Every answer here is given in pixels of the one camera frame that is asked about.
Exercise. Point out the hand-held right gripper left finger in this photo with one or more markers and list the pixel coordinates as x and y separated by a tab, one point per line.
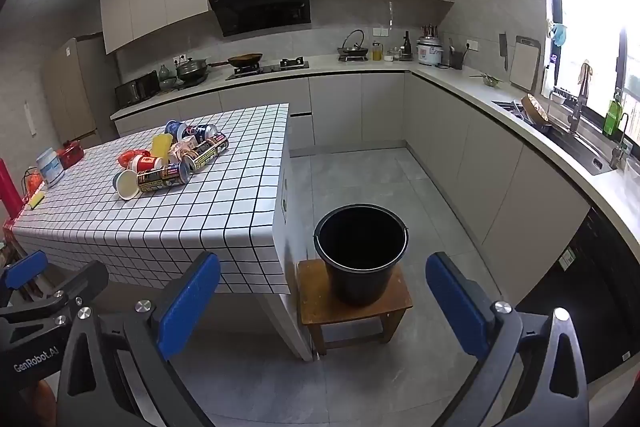
190	302

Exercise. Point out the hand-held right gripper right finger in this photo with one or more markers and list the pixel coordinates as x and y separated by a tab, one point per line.
457	307

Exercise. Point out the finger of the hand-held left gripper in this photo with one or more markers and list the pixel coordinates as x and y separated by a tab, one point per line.
80	282
27	268

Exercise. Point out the black plastic bucket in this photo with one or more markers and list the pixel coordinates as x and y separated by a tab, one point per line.
360	287

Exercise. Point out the white red milk carton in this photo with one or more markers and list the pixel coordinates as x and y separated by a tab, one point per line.
179	152

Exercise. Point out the large yellow sponge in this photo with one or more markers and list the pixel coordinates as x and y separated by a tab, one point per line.
161	146

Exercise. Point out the person's left forearm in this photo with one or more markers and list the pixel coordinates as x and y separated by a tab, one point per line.
42	402

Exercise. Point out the small yellow sponge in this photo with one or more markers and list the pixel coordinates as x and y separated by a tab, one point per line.
35	201

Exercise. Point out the red cylinder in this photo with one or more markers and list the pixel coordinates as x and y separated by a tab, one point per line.
9	187

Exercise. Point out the orange bag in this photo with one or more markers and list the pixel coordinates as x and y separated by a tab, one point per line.
34	179

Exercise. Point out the white table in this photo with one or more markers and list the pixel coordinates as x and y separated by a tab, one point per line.
290	322

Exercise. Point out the white plastic tub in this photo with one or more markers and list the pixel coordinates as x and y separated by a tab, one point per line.
50	168

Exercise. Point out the white paper cup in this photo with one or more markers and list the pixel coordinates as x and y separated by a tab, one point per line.
127	184

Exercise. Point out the white checkered tablecloth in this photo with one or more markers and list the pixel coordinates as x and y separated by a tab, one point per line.
225	187

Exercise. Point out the red kettle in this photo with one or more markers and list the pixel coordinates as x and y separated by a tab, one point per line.
70	153

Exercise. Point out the black yellow can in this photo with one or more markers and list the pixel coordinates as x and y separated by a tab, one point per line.
200	161
162	179
215	144

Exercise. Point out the wooden stool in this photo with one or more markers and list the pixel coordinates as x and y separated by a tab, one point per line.
320	302

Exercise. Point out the black built-in oven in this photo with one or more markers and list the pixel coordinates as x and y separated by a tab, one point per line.
590	287

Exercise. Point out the red paper cup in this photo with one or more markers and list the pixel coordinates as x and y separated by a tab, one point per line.
147	164

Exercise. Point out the red plastic bag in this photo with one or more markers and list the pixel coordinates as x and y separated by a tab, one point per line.
131	155

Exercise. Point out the beige lower cabinets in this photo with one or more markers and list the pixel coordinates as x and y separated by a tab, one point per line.
450	132

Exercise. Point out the beige refrigerator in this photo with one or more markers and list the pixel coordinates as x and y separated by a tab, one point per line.
75	92

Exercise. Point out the black toaster oven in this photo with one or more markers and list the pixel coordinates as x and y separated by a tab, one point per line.
136	90

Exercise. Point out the kitchen sink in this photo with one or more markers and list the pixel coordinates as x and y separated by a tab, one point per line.
580	147

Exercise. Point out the wooden bowl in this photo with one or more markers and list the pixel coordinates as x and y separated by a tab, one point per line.
534	109

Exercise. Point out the small steel faucet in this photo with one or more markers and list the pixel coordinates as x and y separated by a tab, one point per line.
619	147

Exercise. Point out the grey pot with lid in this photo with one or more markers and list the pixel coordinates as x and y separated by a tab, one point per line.
191	69

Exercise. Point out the steel kitchen faucet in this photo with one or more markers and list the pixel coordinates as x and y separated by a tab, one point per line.
579	107

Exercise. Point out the green soap bottle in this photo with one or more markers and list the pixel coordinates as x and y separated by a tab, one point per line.
612	117

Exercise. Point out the black gas stove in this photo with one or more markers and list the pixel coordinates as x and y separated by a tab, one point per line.
270	69

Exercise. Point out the black utensil holder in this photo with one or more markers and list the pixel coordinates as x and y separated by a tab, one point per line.
456	59

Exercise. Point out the grey cutting board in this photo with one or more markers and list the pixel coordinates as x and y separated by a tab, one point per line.
524	64

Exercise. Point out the white rice cooker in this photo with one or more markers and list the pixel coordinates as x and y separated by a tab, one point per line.
430	52

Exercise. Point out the dark glass bottle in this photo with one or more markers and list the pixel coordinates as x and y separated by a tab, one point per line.
407	48

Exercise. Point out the cleaver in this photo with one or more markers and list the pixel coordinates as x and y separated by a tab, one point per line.
503	47

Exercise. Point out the yellow oil bottle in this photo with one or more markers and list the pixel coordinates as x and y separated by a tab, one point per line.
376	53

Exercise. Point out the blue hanging glove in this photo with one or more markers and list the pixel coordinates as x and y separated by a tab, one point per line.
559	34

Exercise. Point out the black range hood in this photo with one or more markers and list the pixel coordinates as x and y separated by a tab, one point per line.
260	9

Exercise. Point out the window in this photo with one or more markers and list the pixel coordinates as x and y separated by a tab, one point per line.
590	7

